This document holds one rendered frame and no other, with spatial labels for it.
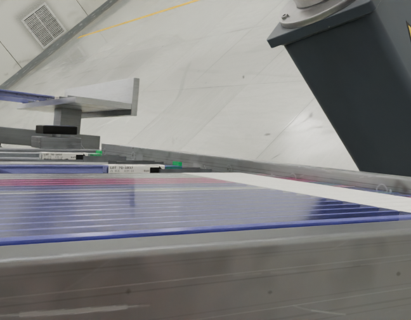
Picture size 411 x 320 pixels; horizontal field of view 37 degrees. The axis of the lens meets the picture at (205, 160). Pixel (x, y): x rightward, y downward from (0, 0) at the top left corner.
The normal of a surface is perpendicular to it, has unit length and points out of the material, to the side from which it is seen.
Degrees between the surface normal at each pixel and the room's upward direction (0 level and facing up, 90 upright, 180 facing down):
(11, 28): 90
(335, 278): 90
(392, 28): 90
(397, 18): 90
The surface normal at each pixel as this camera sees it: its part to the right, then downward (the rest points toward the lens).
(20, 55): 0.51, 0.07
